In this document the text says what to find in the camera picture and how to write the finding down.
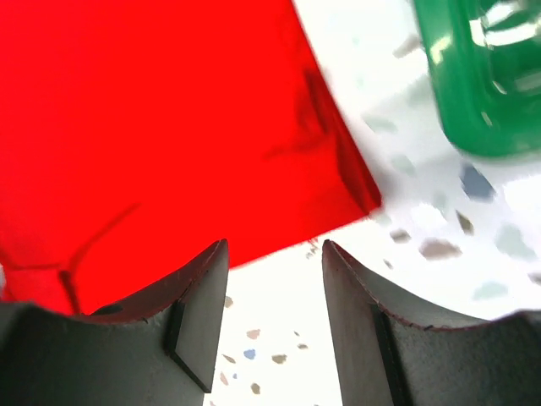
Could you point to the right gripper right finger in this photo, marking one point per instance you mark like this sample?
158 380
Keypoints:
395 348

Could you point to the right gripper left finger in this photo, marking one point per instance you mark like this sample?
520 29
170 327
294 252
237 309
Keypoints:
157 346

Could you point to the red t-shirt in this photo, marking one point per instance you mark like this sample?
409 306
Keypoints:
134 134

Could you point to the green plastic bin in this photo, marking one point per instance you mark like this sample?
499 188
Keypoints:
484 65

